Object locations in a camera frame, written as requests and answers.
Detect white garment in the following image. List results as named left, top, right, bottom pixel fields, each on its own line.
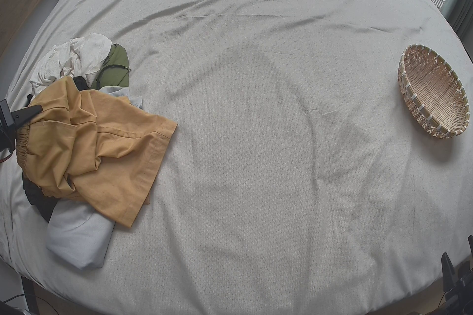
left=29, top=33, right=112, bottom=95

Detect bed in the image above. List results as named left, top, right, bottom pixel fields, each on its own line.
left=0, top=0, right=473, bottom=315

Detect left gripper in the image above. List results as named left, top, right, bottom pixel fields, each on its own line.
left=0, top=99, right=44, bottom=132

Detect pale grey garment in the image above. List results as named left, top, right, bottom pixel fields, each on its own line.
left=46, top=85, right=143, bottom=270

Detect mustard yellow shorts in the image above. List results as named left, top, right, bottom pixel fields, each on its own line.
left=15, top=77, right=179, bottom=229

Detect round woven basket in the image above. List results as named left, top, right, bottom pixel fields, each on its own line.
left=398, top=43, right=469, bottom=139

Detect black cable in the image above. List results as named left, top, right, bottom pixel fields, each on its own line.
left=0, top=292, right=57, bottom=315

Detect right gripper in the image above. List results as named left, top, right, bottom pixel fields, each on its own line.
left=441, top=234, right=473, bottom=315

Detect green garment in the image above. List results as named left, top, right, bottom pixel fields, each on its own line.
left=90, top=43, right=132, bottom=90

